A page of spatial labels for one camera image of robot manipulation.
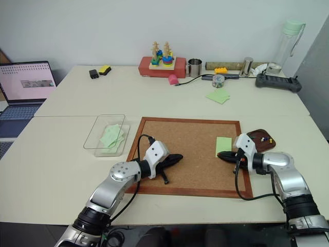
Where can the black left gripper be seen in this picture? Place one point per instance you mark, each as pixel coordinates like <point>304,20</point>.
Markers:
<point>161,167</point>

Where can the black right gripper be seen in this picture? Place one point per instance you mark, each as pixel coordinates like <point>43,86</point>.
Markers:
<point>244,163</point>

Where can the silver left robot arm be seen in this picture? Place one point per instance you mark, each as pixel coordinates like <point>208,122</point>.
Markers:
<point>117,185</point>

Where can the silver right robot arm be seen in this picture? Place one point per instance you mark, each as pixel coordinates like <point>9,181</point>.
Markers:
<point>293,180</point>

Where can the single green sticky note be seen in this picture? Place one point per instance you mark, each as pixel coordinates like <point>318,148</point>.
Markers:
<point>223,145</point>

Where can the brown wooden tray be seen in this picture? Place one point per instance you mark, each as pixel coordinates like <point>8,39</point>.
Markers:
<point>264,145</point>

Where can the green sticky note stack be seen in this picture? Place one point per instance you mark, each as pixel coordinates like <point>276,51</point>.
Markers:
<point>218,96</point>

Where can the clear plastic box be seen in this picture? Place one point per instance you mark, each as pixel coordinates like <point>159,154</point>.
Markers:
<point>102,144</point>

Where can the clear jar of pushpins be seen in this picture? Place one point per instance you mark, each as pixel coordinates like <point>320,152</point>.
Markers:
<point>218,81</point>

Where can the red rectangular box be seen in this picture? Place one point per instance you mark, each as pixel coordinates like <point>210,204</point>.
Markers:
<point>144,67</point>

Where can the wood-framed cork board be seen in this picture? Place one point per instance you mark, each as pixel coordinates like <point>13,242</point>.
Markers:
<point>192,144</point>

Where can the loose green notes pile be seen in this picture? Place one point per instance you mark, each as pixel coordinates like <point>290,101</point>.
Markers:
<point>111,136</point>

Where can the pink arched block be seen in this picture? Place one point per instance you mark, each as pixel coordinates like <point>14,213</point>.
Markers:
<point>173,79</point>

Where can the dark slim usb hub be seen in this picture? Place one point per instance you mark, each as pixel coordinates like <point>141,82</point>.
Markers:
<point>231,76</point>

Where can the yellow toy brick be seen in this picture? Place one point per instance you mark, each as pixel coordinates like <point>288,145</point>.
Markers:
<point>221,71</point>

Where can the black handheld controller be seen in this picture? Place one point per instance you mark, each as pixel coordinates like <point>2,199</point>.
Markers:
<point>278,83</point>

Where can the shiny steel cylinder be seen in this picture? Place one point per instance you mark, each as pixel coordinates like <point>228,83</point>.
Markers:
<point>246,67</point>

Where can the stainless steel mug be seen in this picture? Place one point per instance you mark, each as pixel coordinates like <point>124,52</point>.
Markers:
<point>195,67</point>

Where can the crumpled white cloth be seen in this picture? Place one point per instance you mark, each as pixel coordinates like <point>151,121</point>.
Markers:
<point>259,69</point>

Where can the round silver metal tin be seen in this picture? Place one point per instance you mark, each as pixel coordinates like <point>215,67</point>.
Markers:
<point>274,69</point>

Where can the wooden colourful stacking toy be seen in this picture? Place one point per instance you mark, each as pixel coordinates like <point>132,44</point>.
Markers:
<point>163,59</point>

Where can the yellow black board eraser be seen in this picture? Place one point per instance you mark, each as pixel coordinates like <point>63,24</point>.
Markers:
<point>105,70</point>

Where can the small black block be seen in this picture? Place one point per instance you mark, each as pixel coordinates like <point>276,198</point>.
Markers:
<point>93,74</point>

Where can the clear bottle with green lid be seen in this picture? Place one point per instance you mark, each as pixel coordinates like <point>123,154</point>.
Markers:
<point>286,46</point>

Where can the open laptop computer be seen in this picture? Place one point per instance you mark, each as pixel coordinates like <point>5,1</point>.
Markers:
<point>24,85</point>

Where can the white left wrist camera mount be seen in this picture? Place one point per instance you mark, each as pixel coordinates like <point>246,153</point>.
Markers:
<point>156,151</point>

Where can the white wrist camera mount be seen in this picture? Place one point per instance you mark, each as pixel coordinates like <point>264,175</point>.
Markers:
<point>156,151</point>
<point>246,144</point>

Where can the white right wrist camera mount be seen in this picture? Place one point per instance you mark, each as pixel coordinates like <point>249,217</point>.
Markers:
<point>246,144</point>

